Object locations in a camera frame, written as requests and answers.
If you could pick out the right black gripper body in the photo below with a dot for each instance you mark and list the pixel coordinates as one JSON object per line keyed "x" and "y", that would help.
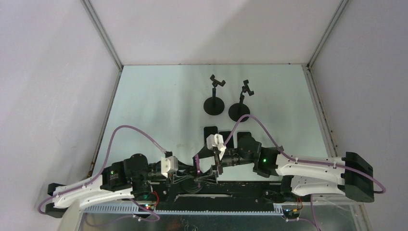
{"x": 222, "y": 158}

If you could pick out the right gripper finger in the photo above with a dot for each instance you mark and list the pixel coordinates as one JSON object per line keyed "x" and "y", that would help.
{"x": 208, "y": 177}
{"x": 204, "y": 153}

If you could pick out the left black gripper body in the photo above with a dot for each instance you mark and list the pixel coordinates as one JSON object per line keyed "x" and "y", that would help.
{"x": 174, "y": 179}

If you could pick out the teal blue phone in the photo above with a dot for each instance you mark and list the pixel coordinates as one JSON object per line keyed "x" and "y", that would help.
{"x": 210, "y": 130}

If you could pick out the black phone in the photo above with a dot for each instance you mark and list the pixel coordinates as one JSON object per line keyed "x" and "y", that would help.
{"x": 225, "y": 135}
{"x": 244, "y": 137}

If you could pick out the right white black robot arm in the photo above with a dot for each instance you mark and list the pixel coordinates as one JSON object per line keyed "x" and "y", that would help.
{"x": 350, "y": 175}

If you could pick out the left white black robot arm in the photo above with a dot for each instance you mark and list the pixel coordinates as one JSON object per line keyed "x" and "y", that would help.
{"x": 130, "y": 179}

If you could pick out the left small circuit board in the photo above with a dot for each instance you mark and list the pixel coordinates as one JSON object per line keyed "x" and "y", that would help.
{"x": 145, "y": 208}

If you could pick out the small circuit board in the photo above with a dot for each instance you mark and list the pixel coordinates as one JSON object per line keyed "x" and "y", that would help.
{"x": 145, "y": 208}
{"x": 291, "y": 215}

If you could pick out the right small circuit board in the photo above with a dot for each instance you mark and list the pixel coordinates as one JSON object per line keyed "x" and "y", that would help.
{"x": 291, "y": 215}

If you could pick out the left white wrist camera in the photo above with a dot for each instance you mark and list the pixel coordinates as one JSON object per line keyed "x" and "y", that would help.
{"x": 169, "y": 164}

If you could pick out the black front mounting rail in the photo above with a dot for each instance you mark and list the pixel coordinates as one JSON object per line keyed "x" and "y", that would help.
{"x": 226, "y": 196}

